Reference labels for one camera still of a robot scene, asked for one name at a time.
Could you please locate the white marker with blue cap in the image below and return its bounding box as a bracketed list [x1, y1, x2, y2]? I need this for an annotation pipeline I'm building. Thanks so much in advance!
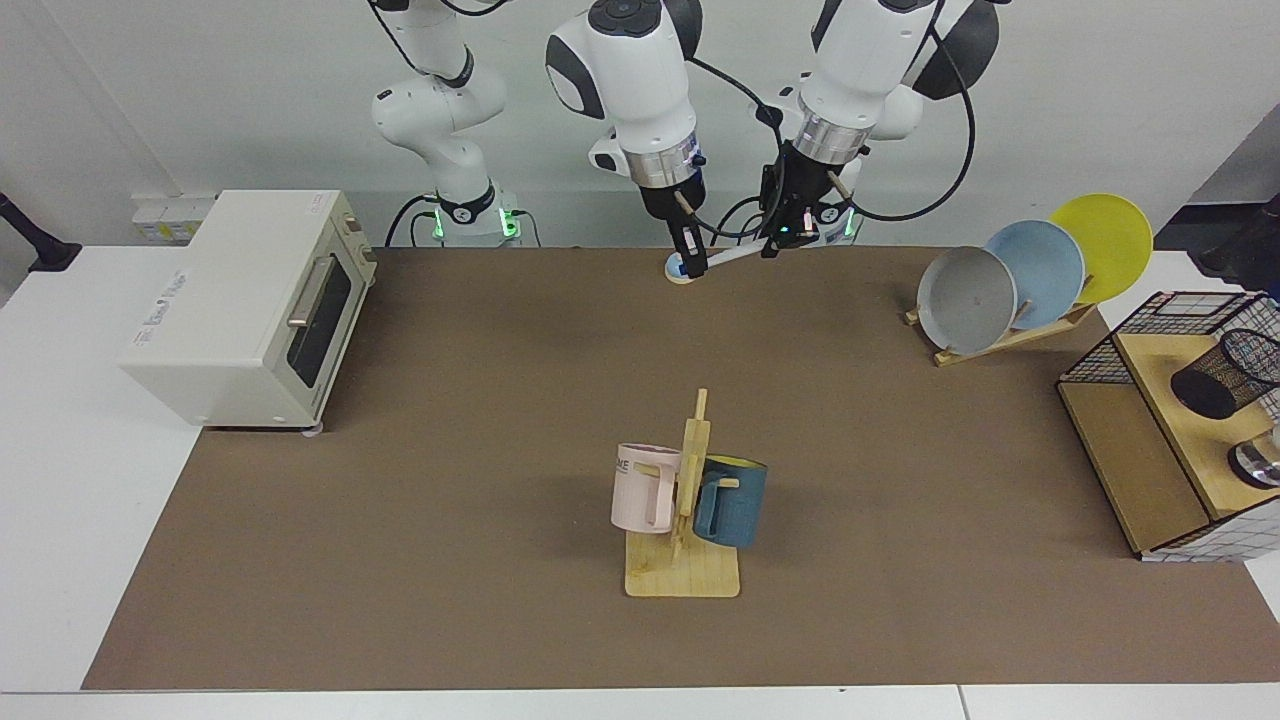
[685, 240, 779, 277]

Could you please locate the black mesh pen holder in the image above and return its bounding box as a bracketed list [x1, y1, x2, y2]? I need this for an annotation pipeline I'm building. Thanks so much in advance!
[1170, 328, 1280, 421]

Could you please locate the grey plate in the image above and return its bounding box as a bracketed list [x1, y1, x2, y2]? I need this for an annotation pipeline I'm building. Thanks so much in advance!
[917, 246, 1019, 356]

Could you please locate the pink cup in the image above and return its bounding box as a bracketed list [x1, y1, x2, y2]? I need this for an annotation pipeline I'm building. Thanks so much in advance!
[611, 443, 683, 535]

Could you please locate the wooden plate rack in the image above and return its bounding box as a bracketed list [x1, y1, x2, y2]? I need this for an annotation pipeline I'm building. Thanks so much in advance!
[905, 300, 1098, 368]

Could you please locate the dark blue cup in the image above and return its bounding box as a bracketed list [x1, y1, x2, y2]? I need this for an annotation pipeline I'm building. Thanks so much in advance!
[692, 455, 769, 549]

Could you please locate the light blue plate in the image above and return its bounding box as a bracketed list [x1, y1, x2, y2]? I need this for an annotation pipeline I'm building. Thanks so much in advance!
[985, 220, 1086, 331]

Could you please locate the wooden cup stand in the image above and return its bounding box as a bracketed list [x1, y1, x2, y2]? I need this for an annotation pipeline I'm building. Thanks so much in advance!
[625, 388, 742, 599]

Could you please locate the yellow plate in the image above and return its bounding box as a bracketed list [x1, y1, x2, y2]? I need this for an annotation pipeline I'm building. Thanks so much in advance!
[1048, 193, 1154, 306]

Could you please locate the brown table cloth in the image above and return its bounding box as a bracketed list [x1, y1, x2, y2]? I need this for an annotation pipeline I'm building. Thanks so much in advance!
[82, 247, 1280, 691]

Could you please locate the black equipment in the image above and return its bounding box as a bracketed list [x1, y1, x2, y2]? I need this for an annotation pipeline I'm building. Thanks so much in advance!
[1188, 195, 1280, 301]

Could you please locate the pale toaster oven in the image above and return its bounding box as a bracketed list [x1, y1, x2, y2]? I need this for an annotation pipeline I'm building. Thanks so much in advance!
[118, 190, 379, 436]

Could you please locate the silver round lid knob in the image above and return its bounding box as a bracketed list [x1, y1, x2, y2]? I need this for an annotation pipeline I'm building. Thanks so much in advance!
[1227, 425, 1280, 490]

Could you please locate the black clamp stand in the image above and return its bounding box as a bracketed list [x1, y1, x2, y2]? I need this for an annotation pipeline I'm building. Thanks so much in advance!
[0, 190, 83, 273]

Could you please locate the black base cable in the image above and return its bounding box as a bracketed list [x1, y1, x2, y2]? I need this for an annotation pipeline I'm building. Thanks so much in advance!
[385, 195, 441, 248]
[711, 195, 791, 248]

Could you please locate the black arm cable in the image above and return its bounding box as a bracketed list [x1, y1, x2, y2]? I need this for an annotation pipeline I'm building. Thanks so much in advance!
[828, 20, 979, 223]
[675, 55, 791, 246]

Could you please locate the wire basket with wooden floor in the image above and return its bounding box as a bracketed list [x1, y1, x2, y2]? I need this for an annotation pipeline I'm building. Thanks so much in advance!
[1057, 291, 1280, 563]

